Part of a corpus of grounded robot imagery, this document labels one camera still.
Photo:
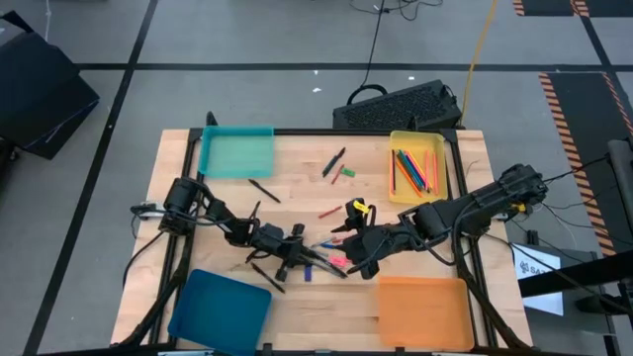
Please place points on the orange pencil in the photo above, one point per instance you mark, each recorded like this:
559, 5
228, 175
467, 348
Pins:
409, 180
421, 165

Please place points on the grey pole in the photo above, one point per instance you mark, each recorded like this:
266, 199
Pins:
622, 173

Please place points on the black mat orange hazard stripes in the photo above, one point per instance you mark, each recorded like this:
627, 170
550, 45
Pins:
544, 6
578, 114

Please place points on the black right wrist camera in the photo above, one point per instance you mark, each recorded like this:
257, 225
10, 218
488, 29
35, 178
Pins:
367, 244

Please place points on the yellow plastic bin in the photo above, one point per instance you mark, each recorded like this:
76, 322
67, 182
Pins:
420, 199

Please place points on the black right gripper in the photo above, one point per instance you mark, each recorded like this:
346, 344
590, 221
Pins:
388, 237

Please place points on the dark navy pencil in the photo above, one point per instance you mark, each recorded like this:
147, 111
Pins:
418, 174

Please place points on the blue pen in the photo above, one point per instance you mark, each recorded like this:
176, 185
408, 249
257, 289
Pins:
327, 245

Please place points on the black pen white scale print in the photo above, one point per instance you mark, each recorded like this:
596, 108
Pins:
338, 270

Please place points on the orange plastic bin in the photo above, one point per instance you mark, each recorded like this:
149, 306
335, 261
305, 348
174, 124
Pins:
425, 314

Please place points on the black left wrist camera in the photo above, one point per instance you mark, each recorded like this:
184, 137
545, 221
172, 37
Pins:
274, 236

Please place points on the dark blue eraser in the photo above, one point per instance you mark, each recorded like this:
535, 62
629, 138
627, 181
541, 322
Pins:
308, 273

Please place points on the teal plastic bin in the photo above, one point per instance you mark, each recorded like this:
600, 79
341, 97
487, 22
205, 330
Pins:
237, 153

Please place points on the red pencil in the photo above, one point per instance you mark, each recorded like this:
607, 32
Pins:
426, 170

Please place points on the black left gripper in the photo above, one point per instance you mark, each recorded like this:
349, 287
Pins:
287, 267

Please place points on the black beam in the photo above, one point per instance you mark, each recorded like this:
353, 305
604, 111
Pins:
569, 277

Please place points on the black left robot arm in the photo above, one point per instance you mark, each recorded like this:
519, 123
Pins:
180, 198

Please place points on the yellow tag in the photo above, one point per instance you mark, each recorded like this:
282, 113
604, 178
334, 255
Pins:
517, 207
361, 206

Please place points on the dark green pen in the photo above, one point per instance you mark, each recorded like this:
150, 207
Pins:
334, 162

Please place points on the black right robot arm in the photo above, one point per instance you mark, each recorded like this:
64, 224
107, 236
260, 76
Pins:
475, 207

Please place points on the white printed sign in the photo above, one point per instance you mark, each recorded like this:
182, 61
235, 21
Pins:
549, 304

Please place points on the large black box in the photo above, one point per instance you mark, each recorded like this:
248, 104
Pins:
39, 94

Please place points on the green pencil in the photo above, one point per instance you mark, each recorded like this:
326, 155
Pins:
406, 163

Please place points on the black computer case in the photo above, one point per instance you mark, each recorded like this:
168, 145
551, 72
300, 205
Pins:
395, 109

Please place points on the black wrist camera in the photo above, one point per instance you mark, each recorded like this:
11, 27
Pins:
367, 244
274, 236

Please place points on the dark blue plastic bin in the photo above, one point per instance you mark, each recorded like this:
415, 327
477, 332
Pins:
217, 314

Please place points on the brown pencil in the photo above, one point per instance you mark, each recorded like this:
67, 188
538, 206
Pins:
393, 170

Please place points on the green eraser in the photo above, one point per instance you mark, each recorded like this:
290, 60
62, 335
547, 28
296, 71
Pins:
349, 172

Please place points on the pink eraser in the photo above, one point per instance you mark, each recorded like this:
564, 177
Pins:
339, 260

